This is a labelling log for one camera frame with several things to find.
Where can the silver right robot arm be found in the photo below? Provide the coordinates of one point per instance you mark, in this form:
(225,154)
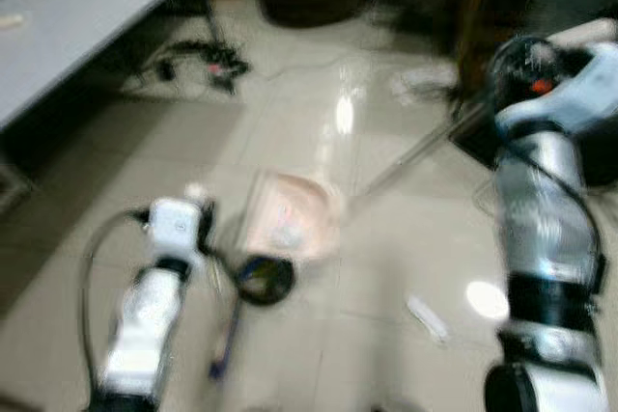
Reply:
(543,229)

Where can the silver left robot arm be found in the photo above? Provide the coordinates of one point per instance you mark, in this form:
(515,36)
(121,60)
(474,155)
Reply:
(145,325)

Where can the black round fan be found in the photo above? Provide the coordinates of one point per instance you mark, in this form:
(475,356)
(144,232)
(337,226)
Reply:
(579,2)

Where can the long white paper scrap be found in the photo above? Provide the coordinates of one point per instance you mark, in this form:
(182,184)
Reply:
(427,318)

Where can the grey white table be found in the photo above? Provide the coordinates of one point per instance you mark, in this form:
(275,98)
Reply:
(77,16)

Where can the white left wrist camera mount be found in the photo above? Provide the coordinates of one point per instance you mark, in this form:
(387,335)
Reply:
(176,226)

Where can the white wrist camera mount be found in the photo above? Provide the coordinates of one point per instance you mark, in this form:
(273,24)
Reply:
(589,84)
(176,226)

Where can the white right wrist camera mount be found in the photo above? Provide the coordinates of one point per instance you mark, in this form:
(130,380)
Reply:
(589,84)

